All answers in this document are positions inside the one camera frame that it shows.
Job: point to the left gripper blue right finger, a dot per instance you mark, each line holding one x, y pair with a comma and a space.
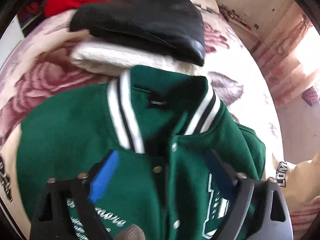
257, 208

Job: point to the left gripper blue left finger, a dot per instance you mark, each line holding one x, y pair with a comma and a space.
51, 219

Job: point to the cream fleece garment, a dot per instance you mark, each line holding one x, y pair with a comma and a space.
111, 59

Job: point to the green varsity jacket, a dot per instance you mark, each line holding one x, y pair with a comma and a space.
161, 124

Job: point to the black leather jacket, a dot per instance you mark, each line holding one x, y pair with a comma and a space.
167, 27

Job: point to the pink curtain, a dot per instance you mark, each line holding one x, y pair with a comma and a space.
290, 65

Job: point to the floral plush blanket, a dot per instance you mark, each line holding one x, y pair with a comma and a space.
233, 73

